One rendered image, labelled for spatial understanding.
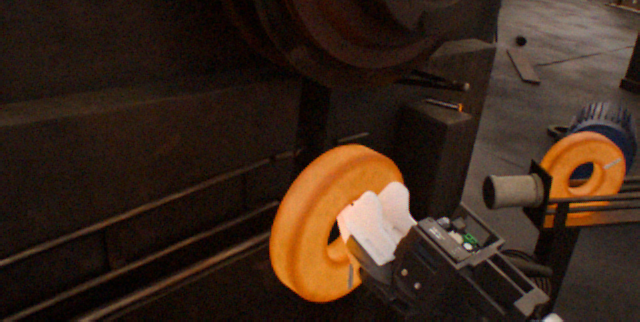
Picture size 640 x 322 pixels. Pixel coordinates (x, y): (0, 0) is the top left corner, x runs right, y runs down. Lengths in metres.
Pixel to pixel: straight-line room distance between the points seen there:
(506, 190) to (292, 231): 0.62
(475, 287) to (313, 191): 0.16
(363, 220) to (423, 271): 0.08
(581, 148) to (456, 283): 0.67
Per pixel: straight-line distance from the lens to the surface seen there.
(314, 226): 0.58
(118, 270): 0.80
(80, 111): 0.72
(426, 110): 1.06
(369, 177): 0.61
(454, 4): 0.79
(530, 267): 1.17
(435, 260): 0.53
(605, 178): 1.22
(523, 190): 1.14
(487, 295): 0.52
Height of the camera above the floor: 1.14
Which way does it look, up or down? 23 degrees down
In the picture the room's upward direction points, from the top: 8 degrees clockwise
